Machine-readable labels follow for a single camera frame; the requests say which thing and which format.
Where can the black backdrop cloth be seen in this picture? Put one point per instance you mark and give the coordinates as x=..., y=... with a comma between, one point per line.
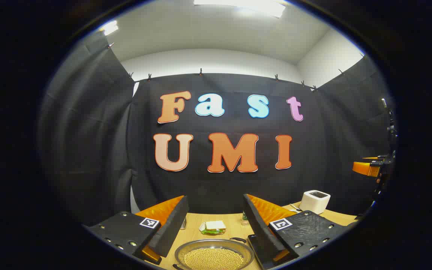
x=216, y=187

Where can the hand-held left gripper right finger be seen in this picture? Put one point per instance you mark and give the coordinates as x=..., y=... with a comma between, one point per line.
x=263, y=232

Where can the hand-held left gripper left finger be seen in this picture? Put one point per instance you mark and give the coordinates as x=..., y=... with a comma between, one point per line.
x=173, y=225

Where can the ceiling light panel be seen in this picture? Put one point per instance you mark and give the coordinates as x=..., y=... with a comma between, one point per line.
x=110, y=27

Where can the pile of soybeans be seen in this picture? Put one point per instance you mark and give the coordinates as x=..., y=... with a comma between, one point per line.
x=213, y=259

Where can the clear plastic water bottle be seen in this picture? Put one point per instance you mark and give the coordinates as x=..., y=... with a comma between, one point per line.
x=244, y=216

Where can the white plate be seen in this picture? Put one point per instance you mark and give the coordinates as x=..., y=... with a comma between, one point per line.
x=202, y=227

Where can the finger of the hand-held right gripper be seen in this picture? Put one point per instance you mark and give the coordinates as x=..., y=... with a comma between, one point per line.
x=366, y=168

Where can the row of black clips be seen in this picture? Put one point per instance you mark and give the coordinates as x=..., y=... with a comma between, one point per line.
x=201, y=71

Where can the white box-shaped toaster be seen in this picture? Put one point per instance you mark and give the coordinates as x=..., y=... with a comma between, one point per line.
x=314, y=203

